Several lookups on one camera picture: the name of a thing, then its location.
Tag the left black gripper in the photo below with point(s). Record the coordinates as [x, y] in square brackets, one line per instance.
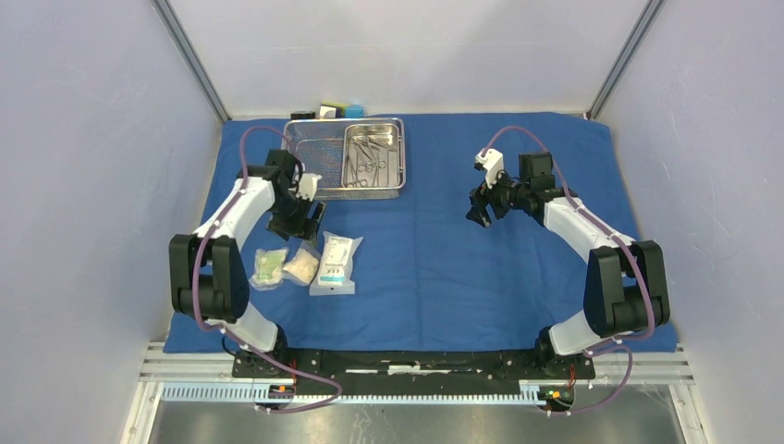
[302, 228]

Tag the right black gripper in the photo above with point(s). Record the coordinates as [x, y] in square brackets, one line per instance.
[477, 212]

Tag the beige gauze packet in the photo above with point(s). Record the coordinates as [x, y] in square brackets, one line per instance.
[304, 265]

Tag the green sterile packet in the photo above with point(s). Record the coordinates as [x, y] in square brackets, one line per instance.
[268, 269]

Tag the white sterile packet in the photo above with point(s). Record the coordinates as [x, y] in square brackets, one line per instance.
[333, 276]

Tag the metal mesh tray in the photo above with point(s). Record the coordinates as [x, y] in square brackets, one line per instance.
[318, 144]

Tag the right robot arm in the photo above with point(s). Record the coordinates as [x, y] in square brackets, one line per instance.
[625, 292]

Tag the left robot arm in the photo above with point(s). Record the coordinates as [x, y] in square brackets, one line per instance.
[208, 280]

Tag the steel surgical instruments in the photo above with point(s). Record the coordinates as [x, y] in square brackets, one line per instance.
[371, 161]

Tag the small black block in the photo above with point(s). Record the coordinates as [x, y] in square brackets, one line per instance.
[299, 115]

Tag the white and yellow block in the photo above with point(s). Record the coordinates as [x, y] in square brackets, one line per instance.
[328, 110]

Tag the cyan blue block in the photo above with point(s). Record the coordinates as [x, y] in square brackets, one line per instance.
[354, 111]

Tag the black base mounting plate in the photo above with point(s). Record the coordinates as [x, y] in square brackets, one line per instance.
[322, 372]

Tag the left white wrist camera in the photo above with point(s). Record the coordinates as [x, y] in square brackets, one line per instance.
[308, 186]

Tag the slotted cable duct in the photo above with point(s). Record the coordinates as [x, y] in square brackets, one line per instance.
[264, 393]

